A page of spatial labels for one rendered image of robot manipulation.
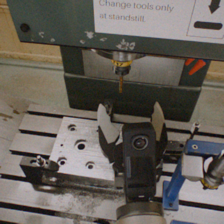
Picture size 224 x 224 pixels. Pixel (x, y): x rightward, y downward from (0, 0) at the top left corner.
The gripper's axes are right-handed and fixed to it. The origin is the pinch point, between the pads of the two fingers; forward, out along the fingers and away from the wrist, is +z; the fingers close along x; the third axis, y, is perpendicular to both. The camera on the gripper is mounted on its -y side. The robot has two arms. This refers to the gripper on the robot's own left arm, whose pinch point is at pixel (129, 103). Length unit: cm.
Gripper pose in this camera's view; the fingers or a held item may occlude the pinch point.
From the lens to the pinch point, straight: 49.2
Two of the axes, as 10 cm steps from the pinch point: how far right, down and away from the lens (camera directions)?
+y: 0.0, 6.0, 8.0
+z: -0.5, -8.0, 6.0
